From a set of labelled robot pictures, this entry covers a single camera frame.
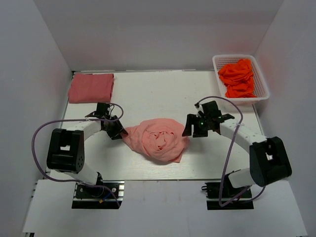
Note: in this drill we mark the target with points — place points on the white perforated plastic basket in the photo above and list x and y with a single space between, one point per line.
260 88

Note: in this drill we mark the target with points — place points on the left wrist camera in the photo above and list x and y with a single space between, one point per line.
102 110

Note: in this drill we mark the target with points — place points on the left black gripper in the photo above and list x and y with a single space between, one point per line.
120 128

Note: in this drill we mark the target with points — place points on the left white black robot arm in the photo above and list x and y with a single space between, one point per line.
66 153

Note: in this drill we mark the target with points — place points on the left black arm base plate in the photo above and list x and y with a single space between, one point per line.
98 198

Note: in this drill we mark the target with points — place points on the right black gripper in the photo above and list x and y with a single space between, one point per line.
190 120

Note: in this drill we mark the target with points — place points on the salmon pink t shirt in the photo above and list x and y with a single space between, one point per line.
160 139

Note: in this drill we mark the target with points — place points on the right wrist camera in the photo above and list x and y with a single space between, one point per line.
210 110

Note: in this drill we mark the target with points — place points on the folded dusty red t shirt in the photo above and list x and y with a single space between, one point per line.
91 88

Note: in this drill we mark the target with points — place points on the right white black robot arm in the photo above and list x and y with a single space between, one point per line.
268 160

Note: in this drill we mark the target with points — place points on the crumpled orange t shirt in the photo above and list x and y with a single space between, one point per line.
238 79

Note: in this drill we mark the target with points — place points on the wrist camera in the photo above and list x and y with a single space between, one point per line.
102 110
210 110

